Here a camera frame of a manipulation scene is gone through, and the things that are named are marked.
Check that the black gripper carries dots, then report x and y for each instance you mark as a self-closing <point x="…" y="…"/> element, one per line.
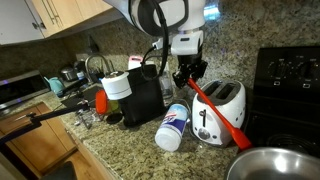
<point x="190" y="63"/>

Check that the orange silicone spatula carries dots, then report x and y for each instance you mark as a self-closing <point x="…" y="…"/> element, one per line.
<point x="216" y="113"/>

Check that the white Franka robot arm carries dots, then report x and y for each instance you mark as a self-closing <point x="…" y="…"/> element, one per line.
<point x="186" y="13"/>

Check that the stainless steel pan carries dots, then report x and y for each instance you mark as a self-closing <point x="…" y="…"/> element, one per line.
<point x="273" y="166"/>

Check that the clear water bottle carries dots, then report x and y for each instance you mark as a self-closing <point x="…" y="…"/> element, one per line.
<point x="166" y="86"/>

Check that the white two-slot toaster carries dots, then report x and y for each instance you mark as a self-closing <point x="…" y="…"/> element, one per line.
<point x="230" y="106"/>

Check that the Nespresso coffee machine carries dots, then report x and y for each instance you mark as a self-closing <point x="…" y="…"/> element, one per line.
<point x="146" y="103"/>

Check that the pink and white box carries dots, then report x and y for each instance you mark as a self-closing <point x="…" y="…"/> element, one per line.
<point x="135" y="62"/>

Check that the white disinfectant wipes canister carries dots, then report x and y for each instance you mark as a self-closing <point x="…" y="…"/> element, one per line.
<point x="171" y="130"/>

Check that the green container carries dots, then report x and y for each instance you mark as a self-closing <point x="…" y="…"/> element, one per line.
<point x="114" y="106"/>

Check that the round black lid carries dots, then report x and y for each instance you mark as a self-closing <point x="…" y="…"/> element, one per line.
<point x="115" y="118"/>

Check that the red plastic container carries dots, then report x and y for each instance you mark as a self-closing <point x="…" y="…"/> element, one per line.
<point x="101" y="101"/>

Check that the black stove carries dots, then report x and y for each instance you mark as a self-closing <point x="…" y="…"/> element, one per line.
<point x="286" y="100"/>

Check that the curved metal faucet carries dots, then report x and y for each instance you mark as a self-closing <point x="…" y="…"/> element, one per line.
<point x="87" y="63"/>

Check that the black counter mat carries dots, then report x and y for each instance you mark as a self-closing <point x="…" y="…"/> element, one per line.
<point x="88" y="95"/>

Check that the dark soap bottle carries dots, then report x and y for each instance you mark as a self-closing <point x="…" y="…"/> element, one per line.
<point x="80" y="70"/>

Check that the small steel pot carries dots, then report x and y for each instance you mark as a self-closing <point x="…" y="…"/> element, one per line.
<point x="68" y="73"/>

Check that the teal kettle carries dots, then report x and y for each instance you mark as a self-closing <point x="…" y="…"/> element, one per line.
<point x="56" y="85"/>

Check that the wooden upper cabinet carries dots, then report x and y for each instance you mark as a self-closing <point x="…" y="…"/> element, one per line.
<point x="66" y="16"/>

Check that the wooden cabinet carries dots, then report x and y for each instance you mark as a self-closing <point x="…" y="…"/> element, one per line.
<point x="36" y="143"/>
<point x="66" y="16"/>

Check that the wooden lower cabinet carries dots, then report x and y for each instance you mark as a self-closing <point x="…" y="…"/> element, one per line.
<point x="36" y="143"/>

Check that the stainless steel appliance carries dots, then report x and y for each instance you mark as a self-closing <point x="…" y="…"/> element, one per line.
<point x="20" y="88"/>

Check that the white corner cabinet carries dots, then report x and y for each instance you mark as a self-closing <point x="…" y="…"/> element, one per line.
<point x="16" y="20"/>

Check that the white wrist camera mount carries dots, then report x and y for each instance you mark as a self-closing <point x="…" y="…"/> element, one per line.
<point x="186" y="43"/>

